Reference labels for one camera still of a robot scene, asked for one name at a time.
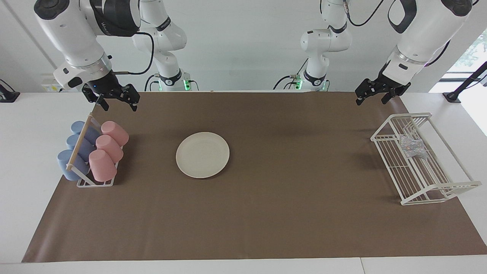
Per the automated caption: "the cream round plate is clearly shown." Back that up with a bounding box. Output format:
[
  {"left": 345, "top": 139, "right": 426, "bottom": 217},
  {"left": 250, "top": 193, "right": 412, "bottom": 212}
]
[{"left": 176, "top": 132, "right": 230, "bottom": 179}]

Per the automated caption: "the pink plastic cup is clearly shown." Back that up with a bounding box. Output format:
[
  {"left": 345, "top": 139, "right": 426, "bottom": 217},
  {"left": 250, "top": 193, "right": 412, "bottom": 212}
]
[
  {"left": 89, "top": 149, "right": 118, "bottom": 182},
  {"left": 95, "top": 135, "right": 124, "bottom": 163},
  {"left": 101, "top": 121, "right": 129, "bottom": 147}
]

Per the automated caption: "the blue plastic cup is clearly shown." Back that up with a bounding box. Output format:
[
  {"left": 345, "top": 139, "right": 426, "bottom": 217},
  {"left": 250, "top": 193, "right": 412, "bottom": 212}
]
[
  {"left": 66, "top": 134, "right": 95, "bottom": 160},
  {"left": 71, "top": 121, "right": 101, "bottom": 144},
  {"left": 57, "top": 150, "right": 91, "bottom": 181}
]

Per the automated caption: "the black clamp stand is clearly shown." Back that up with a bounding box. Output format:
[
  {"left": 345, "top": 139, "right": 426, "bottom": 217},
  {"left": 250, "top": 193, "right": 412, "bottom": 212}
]
[{"left": 442, "top": 61, "right": 487, "bottom": 104}]

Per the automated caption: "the black table clamp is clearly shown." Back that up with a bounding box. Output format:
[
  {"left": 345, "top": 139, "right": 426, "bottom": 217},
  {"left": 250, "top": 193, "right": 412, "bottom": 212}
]
[{"left": 0, "top": 79, "right": 20, "bottom": 103}]

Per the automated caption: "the brown table mat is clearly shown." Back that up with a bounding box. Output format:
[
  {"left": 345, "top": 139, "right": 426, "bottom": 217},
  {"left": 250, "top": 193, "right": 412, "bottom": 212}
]
[{"left": 22, "top": 91, "right": 487, "bottom": 263}]

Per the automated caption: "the black base cable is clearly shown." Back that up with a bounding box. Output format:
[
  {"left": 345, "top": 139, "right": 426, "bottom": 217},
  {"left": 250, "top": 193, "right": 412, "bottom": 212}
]
[
  {"left": 273, "top": 75, "right": 301, "bottom": 91},
  {"left": 145, "top": 74, "right": 160, "bottom": 92}
]

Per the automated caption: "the white wire dish rack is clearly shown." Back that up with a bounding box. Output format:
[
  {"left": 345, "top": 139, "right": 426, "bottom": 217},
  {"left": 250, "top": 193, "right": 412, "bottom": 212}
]
[{"left": 371, "top": 112, "right": 482, "bottom": 206}]

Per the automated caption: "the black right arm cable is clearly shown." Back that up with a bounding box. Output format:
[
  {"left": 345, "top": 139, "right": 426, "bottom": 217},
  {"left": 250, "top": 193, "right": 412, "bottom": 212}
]
[{"left": 113, "top": 31, "right": 154, "bottom": 75}]

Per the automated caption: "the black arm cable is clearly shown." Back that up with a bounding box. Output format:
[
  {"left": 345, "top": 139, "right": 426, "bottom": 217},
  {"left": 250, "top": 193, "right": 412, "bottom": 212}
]
[
  {"left": 342, "top": 0, "right": 385, "bottom": 27},
  {"left": 113, "top": 31, "right": 154, "bottom": 75}
]

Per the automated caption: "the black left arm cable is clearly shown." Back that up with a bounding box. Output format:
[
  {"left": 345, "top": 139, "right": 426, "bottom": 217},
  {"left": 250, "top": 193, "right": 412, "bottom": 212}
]
[{"left": 342, "top": 0, "right": 385, "bottom": 27}]

